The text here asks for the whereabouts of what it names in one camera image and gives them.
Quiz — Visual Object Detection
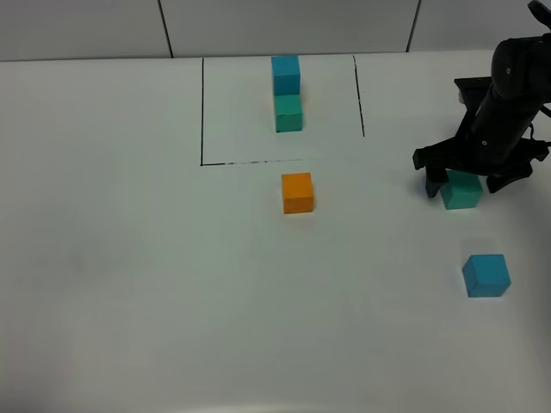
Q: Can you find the blue wooden cube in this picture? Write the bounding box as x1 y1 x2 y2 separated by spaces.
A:
462 254 511 298

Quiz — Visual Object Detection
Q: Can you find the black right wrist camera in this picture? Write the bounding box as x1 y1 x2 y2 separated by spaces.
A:
454 77 492 108

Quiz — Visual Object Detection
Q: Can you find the green template cube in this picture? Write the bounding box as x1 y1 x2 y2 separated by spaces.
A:
274 94 303 133

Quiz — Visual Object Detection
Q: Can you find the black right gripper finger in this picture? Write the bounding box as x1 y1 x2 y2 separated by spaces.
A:
425 167 449 199
486 162 533 194

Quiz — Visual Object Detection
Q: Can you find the orange wooden cube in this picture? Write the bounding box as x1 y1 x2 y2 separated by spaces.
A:
282 173 315 214

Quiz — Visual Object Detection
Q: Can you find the green wooden cube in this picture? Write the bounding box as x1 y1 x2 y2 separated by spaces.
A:
440 170 483 210

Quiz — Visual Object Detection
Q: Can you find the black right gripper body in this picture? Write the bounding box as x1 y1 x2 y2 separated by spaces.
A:
413 37 550 175

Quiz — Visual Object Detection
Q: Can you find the blue template cube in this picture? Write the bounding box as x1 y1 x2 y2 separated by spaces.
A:
271 55 300 96

